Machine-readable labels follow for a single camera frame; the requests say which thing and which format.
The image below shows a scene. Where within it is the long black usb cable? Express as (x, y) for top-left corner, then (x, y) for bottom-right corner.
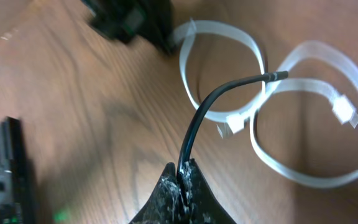
(176, 70), (290, 175)

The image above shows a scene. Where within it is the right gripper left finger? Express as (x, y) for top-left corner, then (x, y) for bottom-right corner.
(130, 162), (179, 224)

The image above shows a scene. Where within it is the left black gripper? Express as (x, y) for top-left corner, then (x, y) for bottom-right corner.
(82, 0), (175, 53)

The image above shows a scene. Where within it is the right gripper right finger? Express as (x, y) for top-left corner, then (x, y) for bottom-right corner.
(180, 159), (235, 224)

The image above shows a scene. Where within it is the white usb cable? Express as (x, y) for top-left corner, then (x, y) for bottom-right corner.
(171, 19), (358, 190)

